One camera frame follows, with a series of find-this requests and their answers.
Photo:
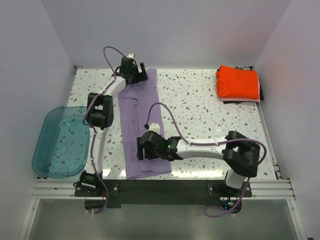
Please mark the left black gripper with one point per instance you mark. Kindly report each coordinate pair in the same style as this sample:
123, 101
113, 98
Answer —
141, 76

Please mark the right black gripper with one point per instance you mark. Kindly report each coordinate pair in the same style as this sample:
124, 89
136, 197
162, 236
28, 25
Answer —
140, 154

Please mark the purple t shirt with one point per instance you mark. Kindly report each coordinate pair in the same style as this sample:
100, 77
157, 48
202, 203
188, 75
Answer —
134, 105

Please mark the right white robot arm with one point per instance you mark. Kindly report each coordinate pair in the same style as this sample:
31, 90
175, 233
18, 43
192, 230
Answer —
240, 153

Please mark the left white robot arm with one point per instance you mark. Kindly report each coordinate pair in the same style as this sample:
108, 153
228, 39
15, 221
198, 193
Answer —
99, 116

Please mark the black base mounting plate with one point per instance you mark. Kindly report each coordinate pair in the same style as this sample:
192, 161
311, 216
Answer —
170, 192

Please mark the teal plastic bin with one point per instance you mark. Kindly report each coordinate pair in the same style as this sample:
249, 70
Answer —
62, 146

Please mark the folded orange t shirt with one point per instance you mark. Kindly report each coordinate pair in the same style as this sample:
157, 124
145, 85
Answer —
229, 73

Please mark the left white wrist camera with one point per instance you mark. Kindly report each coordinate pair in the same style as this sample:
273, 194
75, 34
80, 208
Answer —
131, 56

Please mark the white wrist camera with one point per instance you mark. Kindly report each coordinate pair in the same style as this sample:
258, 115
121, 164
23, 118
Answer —
155, 127
131, 56

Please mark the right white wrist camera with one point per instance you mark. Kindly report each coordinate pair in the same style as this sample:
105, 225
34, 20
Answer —
155, 127

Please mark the aluminium frame rail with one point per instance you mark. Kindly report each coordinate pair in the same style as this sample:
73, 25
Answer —
260, 189

